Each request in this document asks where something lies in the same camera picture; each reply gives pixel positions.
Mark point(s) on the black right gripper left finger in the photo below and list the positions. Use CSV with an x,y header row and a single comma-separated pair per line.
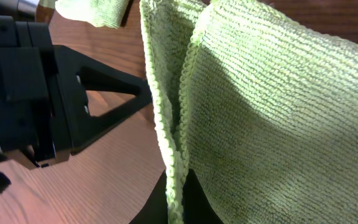
x,y
155,210

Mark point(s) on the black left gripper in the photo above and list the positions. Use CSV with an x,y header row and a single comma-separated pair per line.
x,y
34,131

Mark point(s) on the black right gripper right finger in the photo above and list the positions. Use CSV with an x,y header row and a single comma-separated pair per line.
x,y
197,209

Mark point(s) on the light green cloth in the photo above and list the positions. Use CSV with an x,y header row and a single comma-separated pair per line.
x,y
263,109

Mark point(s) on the folded green cloth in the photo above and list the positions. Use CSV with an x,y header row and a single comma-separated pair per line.
x,y
98,13

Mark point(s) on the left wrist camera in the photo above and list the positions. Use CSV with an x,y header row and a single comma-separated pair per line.
x,y
19,10

